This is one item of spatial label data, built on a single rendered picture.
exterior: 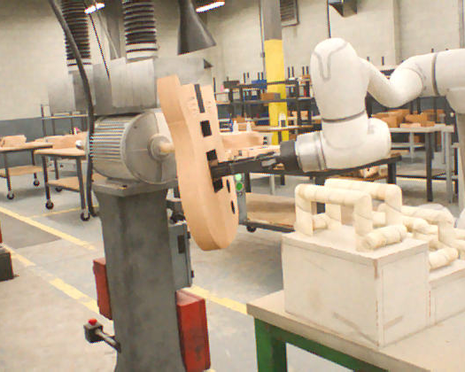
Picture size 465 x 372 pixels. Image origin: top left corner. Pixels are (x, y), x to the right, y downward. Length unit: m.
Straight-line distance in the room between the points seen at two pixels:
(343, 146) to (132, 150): 0.86
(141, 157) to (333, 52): 0.91
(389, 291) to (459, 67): 0.85
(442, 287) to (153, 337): 1.34
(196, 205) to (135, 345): 1.11
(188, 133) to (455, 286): 0.64
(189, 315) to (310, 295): 1.17
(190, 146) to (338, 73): 0.35
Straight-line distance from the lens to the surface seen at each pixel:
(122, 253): 2.13
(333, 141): 1.27
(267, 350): 1.34
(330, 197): 1.08
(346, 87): 1.23
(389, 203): 1.09
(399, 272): 1.07
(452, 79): 1.73
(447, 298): 1.20
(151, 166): 1.95
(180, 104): 1.21
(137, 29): 1.81
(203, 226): 1.23
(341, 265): 1.08
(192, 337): 2.33
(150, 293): 2.20
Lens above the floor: 1.39
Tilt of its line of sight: 8 degrees down
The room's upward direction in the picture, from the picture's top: 4 degrees counter-clockwise
